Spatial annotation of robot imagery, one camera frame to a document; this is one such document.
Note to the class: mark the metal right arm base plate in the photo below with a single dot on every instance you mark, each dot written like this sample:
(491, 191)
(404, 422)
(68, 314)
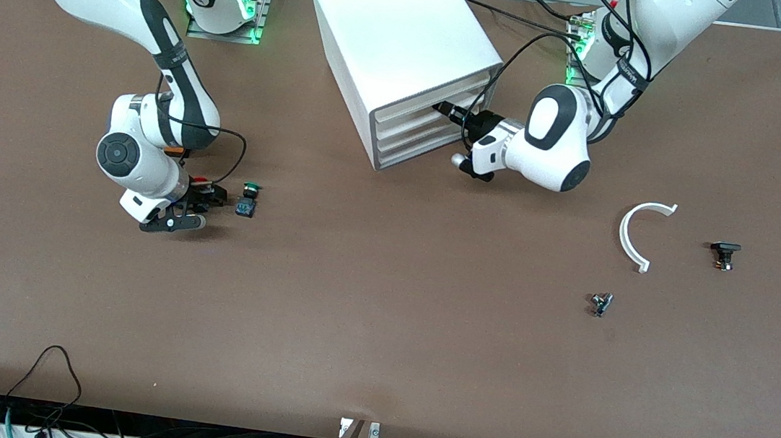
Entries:
(225, 35)

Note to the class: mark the orange button enclosure box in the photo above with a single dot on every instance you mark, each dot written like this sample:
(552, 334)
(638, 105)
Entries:
(174, 150)

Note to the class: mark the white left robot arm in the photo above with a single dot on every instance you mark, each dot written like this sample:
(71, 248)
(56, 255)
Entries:
(557, 149)

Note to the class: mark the white curved plastic bracket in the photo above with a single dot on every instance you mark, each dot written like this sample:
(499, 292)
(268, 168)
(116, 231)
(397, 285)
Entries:
(625, 236)

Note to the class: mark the black knob switch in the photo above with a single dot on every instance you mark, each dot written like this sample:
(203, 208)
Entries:
(725, 248)

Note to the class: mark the white drawer cabinet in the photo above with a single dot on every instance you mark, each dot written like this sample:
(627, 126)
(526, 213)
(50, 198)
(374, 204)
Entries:
(396, 24)

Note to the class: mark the chrome metal fitting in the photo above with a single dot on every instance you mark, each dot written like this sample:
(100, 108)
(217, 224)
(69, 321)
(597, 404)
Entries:
(601, 303)

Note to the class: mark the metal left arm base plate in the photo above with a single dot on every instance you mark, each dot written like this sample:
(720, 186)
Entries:
(571, 75)

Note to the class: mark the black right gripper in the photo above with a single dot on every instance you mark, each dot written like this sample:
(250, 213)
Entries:
(208, 194)

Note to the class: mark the small white mount bracket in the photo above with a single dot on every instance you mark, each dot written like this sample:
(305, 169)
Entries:
(375, 431)

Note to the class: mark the white plastic drawer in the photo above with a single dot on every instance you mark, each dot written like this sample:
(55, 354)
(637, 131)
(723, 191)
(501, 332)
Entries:
(412, 151)
(407, 126)
(410, 139)
(405, 110)

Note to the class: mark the green push button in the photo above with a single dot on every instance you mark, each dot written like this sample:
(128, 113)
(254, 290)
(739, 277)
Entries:
(247, 202)

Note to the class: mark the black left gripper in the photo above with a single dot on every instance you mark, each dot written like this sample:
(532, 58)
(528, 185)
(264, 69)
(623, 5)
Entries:
(482, 122)

